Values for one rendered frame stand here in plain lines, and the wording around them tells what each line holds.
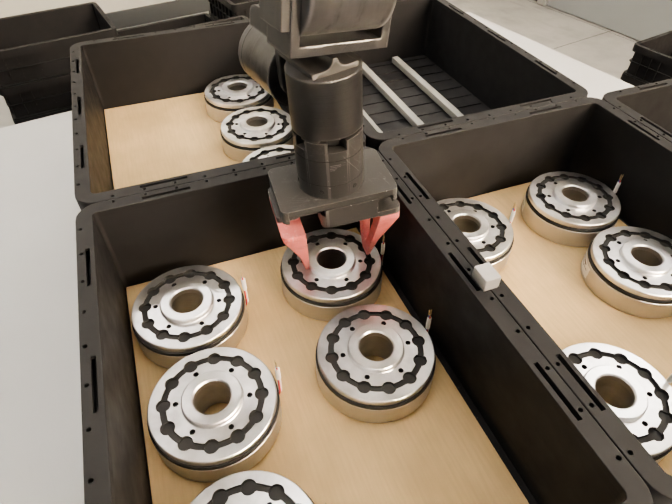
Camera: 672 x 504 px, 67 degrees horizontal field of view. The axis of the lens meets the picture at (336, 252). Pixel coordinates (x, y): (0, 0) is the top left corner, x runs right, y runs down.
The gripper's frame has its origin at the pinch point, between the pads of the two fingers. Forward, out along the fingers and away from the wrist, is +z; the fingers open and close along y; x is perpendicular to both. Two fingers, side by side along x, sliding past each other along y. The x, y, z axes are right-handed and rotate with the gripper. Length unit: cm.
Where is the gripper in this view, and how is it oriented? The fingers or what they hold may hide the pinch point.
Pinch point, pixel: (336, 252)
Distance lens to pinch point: 50.7
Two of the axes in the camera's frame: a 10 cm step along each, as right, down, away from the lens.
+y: -9.6, 2.3, -1.6
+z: 0.5, 7.0, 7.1
